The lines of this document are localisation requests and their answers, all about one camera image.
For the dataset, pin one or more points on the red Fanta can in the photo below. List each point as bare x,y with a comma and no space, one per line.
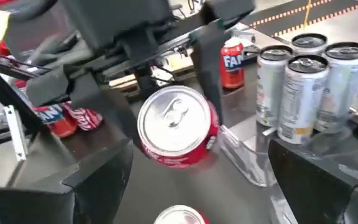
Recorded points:
232,65
54,121

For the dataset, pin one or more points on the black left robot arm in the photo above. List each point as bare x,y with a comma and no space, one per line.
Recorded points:
14,102

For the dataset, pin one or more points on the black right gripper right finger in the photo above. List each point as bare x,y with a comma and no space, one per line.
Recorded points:
315,193

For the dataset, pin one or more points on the silver arm base bracket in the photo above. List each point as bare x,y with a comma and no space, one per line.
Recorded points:
14,133

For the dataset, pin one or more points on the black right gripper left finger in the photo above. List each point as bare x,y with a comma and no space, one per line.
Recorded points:
42,205

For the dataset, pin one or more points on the red Coca-Cola can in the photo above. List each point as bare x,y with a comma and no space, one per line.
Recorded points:
85,118
177,124
180,215

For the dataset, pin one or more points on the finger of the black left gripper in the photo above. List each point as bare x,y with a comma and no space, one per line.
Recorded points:
211,62
104,105

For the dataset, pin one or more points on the clear plastic bin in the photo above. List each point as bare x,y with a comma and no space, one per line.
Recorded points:
331,139
244,158

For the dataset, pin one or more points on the black mat with striped edge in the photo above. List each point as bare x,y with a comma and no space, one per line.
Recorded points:
291,15

